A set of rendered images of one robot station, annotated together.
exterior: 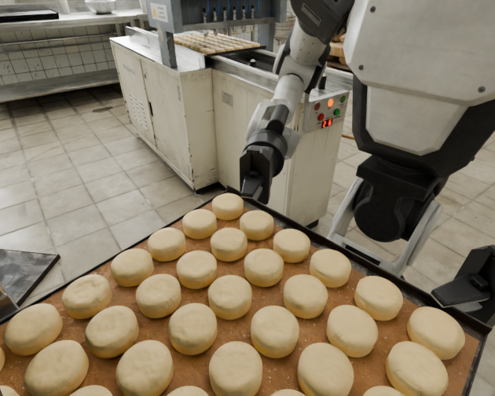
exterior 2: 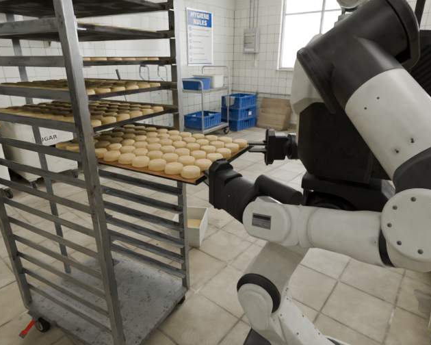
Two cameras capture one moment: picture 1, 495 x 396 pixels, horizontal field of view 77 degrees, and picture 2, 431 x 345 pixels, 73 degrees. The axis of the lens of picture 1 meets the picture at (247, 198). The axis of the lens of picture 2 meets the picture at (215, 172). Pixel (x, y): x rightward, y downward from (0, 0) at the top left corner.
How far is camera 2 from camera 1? 0.90 m
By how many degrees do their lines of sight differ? 66
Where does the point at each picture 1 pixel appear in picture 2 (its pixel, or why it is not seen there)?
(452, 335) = (187, 170)
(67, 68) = not seen: outside the picture
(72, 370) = (161, 136)
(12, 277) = not seen: hidden behind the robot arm
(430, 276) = not seen: outside the picture
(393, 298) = (200, 163)
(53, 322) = (173, 133)
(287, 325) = (182, 151)
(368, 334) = (183, 159)
